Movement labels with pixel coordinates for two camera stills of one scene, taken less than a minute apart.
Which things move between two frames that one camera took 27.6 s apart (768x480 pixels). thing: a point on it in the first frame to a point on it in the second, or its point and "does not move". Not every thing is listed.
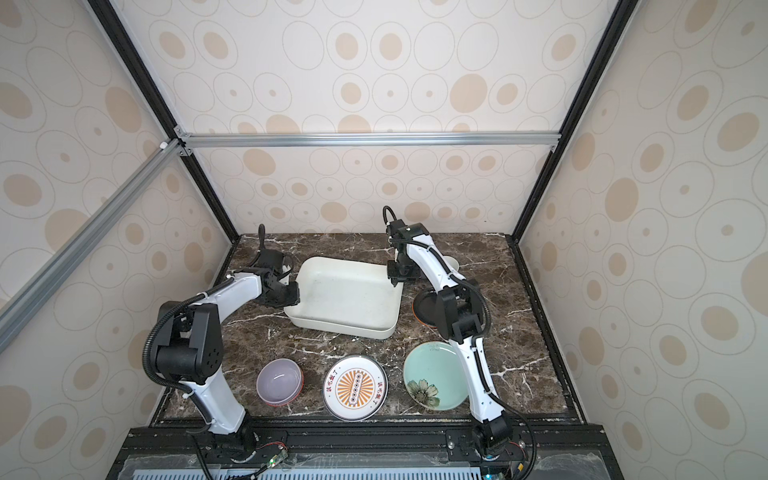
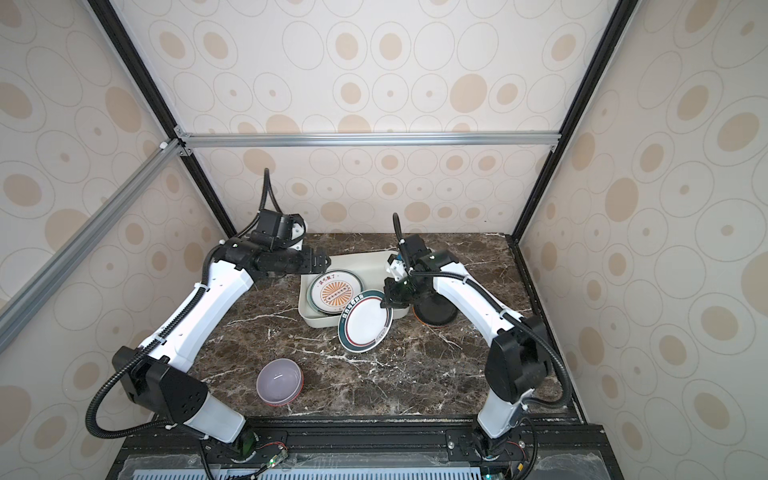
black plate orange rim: [424, 309] does not move
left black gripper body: [285, 295] to [292, 260]
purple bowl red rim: [279, 382] does not move
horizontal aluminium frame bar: [249, 141] does not move
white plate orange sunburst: [355, 388] to [328, 291]
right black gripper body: [401, 270] to [402, 292]
